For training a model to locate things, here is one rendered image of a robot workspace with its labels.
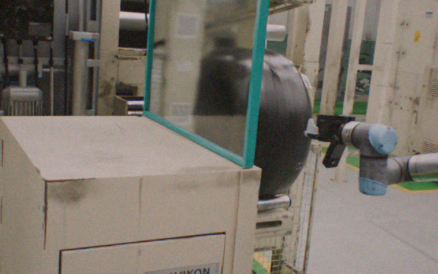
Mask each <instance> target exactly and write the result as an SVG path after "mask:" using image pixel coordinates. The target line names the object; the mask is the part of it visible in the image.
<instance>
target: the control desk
mask: <svg viewBox="0 0 438 274"><path fill-rule="evenodd" d="M260 178H261V169H260V168H259V167H257V166H255V165H254V166H253V167H249V168H244V167H243V166H240V165H239V164H236V163H234V162H232V161H230V160H228V158H226V157H223V156H222V155H220V154H218V153H216V152H214V151H212V150H209V149H207V148H206V147H204V146H202V145H201V144H199V143H197V142H194V141H193V140H191V139H189V138H187V137H185V136H182V135H181V134H178V133H177V132H176V131H175V130H173V129H170V128H168V127H166V126H164V125H162V124H160V123H158V122H156V121H154V120H152V119H151V118H149V117H147V116H145V115H142V116H141V117H138V116H0V274H251V271H252V264H253V249H254V242H255V228H256V220H257V206H258V200H259V186H260Z"/></svg>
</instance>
